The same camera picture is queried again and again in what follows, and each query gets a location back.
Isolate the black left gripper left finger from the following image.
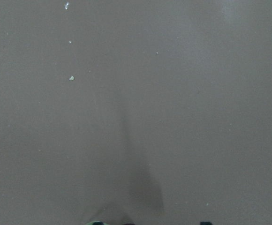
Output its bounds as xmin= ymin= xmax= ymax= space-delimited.
xmin=86 ymin=221 xmax=103 ymax=225

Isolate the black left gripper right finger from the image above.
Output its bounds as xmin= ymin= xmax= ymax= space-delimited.
xmin=200 ymin=222 xmax=211 ymax=225

